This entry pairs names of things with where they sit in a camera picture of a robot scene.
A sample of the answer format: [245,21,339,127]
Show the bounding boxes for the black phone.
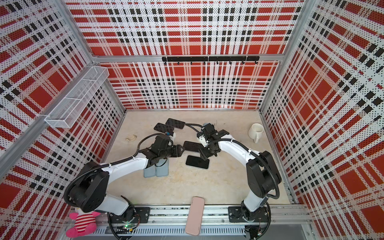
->
[154,123,174,136]
[186,156,210,170]
[166,118,186,130]
[183,141,204,153]

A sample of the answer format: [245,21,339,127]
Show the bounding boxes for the white wire mesh basket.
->
[45,66,109,129]

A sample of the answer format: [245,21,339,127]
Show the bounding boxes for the pink plush toy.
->
[66,209,101,238]

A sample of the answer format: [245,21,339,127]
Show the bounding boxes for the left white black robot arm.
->
[64,134,185,222]

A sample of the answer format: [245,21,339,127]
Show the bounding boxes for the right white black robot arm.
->
[185,124,282,222]

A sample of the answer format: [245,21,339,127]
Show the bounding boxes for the pink phone case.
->
[185,197,205,236]

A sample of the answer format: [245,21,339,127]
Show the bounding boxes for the aluminium front rail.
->
[89,204,315,240]

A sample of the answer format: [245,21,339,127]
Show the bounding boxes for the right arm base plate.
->
[228,206,270,223]

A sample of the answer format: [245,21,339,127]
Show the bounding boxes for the white ceramic mug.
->
[248,123,264,144]

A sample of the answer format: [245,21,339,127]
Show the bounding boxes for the light blue case left inner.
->
[155,159,169,178]

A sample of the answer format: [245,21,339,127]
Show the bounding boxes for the light blue case left outer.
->
[143,165,157,178]

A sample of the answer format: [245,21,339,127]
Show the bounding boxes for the black hook rail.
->
[162,56,260,64]

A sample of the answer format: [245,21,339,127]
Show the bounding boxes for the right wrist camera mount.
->
[197,133,209,148]

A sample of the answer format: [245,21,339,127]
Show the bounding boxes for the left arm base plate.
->
[108,207,151,224]

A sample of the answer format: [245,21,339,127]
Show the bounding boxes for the light blue case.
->
[155,159,169,178]
[143,165,157,178]

